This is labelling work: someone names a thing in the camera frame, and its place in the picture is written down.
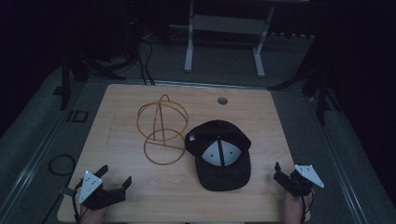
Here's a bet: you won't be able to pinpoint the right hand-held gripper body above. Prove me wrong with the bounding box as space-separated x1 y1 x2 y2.
273 163 325 198

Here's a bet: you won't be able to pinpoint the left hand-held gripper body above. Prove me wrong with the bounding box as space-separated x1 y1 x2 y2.
76 170 127 211

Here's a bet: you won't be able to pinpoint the person's left hand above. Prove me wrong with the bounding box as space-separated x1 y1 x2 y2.
78 204 107 224

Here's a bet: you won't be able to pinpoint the person's right hand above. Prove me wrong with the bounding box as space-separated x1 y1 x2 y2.
283 189 313 224

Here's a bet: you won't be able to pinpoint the black baseball cap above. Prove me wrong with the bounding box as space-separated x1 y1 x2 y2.
184 119 252 192

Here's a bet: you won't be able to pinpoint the black tripod stand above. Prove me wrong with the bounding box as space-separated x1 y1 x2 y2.
51 46 127 112
267 34 344 127

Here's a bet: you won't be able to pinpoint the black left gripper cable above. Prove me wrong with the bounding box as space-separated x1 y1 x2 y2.
71 182 83 224

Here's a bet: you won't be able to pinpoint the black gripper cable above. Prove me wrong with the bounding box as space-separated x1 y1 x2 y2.
71 182 83 224
299 189 316 224

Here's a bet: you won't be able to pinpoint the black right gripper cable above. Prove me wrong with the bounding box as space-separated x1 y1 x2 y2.
299 189 316 224

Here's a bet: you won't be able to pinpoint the black coiled floor cable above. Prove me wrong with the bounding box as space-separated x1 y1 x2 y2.
47 153 78 177

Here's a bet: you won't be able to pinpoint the golden wire hat stand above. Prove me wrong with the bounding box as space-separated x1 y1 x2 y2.
135 93 190 166

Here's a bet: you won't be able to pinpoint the black hanging cables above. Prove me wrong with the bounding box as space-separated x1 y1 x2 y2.
136 38 156 87

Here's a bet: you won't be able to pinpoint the white metal desk frame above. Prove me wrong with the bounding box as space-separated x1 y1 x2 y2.
169 0 276 78

